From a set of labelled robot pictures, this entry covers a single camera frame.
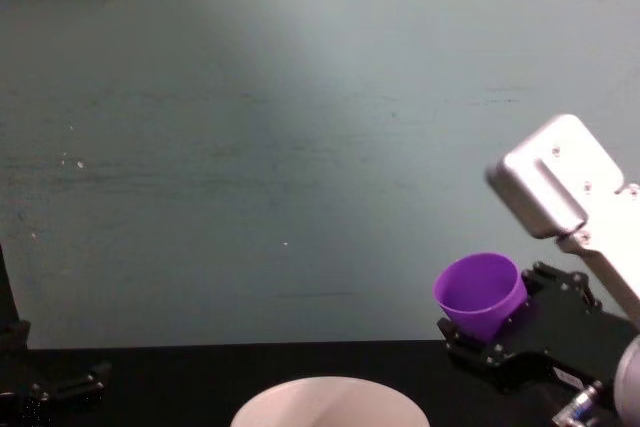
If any purple plastic cup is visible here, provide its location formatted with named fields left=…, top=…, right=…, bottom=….
left=432, top=252, right=529, bottom=341

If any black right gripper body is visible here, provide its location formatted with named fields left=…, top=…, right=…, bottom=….
left=480, top=282, right=640, bottom=395

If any white round bowl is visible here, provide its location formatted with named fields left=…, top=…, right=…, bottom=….
left=229, top=375, right=430, bottom=427

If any dark cable with silver plug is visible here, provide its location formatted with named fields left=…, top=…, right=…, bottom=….
left=552, top=380, right=609, bottom=427

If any black table cloth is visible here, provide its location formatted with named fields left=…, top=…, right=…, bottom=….
left=0, top=339, right=640, bottom=427

